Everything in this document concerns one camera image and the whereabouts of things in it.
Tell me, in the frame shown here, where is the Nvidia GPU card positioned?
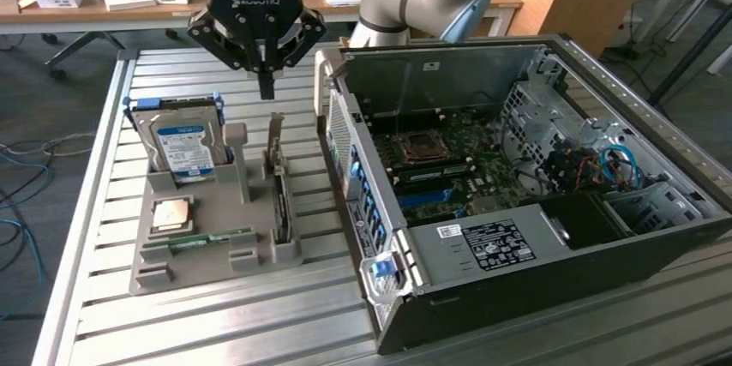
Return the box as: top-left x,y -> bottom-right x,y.
263,111 -> 298,247

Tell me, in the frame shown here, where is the hard disk in blue caddy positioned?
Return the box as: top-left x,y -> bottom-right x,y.
123,92 -> 228,183

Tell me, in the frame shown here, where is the black wheeled desk base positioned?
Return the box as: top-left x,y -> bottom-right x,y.
39,29 -> 184,81

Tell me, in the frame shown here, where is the metal CPU socket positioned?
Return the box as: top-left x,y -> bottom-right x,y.
398,128 -> 454,165

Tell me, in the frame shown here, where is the dark RAM stick with label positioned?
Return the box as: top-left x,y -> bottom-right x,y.
394,164 -> 468,183

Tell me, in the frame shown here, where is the grey parts rack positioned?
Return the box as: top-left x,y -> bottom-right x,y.
128,121 -> 306,297

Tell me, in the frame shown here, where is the CPU chip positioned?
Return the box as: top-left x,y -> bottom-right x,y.
151,199 -> 194,232

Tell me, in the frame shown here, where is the green motherboard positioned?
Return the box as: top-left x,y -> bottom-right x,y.
371,108 -> 544,228

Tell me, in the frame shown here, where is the blue expansion slot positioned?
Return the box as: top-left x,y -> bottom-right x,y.
399,188 -> 456,208

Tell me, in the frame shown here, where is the perforated metal drive cage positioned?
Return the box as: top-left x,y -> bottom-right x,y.
503,81 -> 631,178

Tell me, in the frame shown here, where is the green RAM stick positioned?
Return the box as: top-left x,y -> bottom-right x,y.
142,228 -> 256,251

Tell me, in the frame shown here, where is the silver chipset heatsink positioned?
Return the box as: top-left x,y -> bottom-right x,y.
475,196 -> 508,216

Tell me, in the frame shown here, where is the grey power supply unit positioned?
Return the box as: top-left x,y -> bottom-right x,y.
408,205 -> 571,285

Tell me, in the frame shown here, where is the dark metal pole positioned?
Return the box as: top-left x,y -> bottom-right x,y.
648,1 -> 732,105

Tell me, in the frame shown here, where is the metal disk bay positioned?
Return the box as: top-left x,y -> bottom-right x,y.
599,181 -> 704,234

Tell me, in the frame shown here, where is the open black PC case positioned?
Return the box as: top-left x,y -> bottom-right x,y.
314,33 -> 732,357

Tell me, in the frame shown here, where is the grey floor cable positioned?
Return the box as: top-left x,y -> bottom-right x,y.
0,132 -> 96,158

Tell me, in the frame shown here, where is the black floor cable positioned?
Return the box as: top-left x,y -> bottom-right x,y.
0,166 -> 51,258

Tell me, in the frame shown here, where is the red and black wire bundle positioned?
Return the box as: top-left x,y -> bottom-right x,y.
543,147 -> 602,195

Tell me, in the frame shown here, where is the blue floor cable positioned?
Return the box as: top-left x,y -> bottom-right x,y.
0,155 -> 54,321

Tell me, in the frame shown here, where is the blue disk wire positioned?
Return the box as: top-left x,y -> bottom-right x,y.
599,145 -> 646,191

